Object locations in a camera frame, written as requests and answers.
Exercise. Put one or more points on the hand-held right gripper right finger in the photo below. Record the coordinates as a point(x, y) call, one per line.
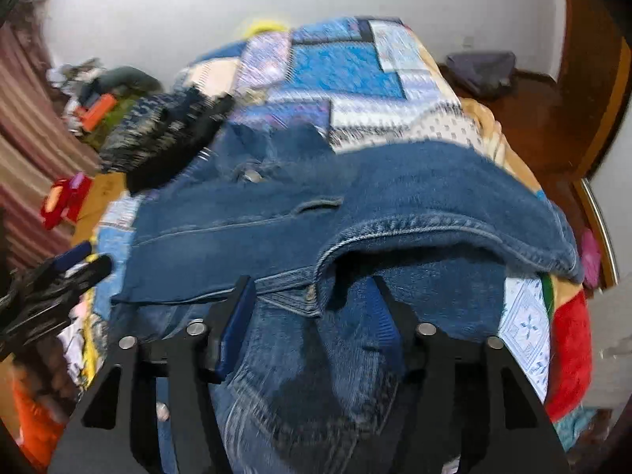
point(406, 318)

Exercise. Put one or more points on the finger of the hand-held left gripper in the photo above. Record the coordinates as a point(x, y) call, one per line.
point(95, 269)
point(74, 255)

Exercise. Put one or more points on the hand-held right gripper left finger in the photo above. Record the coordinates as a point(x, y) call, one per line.
point(236, 328)

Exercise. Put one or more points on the blue denim jacket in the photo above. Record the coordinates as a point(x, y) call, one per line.
point(345, 207)

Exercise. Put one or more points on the red plastic toy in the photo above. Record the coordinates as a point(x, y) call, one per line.
point(64, 197)

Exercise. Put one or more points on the orange cloth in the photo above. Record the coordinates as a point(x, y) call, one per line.
point(34, 419)

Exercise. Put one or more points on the striped brown curtain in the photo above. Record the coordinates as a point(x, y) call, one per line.
point(29, 123)

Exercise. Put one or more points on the dark navy patterned cloth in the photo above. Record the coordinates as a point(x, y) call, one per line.
point(163, 138)

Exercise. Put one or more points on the orange plastic toy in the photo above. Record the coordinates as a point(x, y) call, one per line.
point(97, 108)

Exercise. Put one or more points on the red fleece blanket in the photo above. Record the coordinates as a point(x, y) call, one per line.
point(570, 355)

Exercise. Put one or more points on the grey green cloth bundle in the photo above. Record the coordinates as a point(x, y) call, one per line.
point(126, 78)

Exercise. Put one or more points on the pink cloth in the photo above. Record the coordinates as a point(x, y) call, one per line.
point(590, 256)

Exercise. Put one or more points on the blue patchwork quilt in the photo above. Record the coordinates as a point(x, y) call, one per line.
point(340, 74)

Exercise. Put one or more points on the dark grey bag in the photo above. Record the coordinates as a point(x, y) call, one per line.
point(481, 71)

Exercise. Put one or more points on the yellow cloth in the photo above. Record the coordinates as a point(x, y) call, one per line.
point(264, 27)

